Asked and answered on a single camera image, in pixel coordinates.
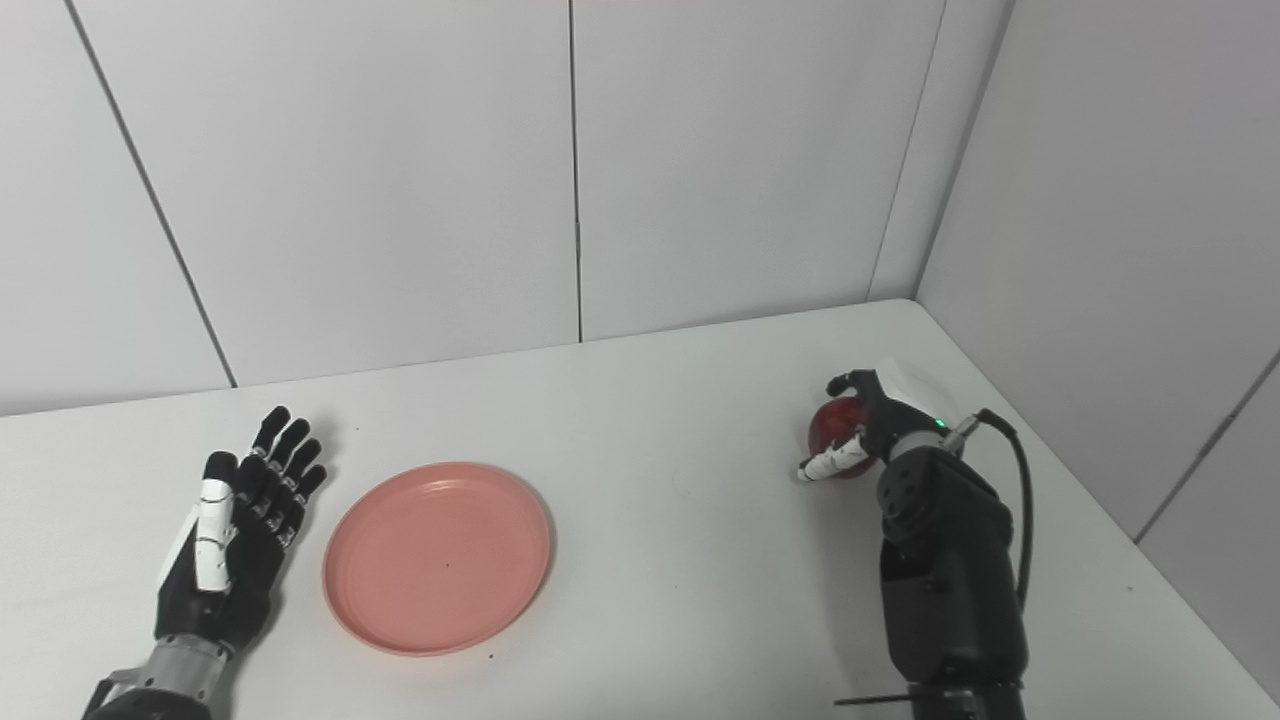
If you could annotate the red apple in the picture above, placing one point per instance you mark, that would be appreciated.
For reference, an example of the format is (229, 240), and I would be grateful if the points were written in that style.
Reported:
(835, 425)

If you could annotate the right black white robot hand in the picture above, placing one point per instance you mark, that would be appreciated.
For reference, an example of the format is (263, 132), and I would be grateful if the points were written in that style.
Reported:
(890, 415)

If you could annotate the pink plastic plate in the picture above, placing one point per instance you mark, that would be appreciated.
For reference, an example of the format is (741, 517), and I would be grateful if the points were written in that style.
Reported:
(437, 558)

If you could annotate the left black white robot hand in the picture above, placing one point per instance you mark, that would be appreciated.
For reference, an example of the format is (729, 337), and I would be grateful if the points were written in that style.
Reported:
(235, 540)

